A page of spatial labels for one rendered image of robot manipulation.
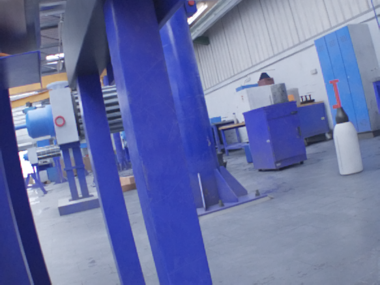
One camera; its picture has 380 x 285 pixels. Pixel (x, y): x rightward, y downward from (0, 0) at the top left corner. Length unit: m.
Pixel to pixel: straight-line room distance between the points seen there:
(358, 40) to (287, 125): 2.33
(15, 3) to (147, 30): 0.76
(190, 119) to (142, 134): 2.47
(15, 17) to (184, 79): 1.96
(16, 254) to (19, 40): 0.61
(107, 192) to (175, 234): 0.42
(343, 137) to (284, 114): 1.44
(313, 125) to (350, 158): 4.09
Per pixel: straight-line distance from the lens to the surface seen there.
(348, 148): 3.18
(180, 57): 2.94
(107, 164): 0.82
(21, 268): 0.90
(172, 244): 0.42
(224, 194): 2.90
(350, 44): 6.15
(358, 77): 6.09
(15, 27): 1.15
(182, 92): 2.89
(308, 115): 7.19
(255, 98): 7.96
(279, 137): 4.40
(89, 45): 0.64
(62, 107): 4.69
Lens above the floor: 0.55
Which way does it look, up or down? 1 degrees up
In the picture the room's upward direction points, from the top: 12 degrees counter-clockwise
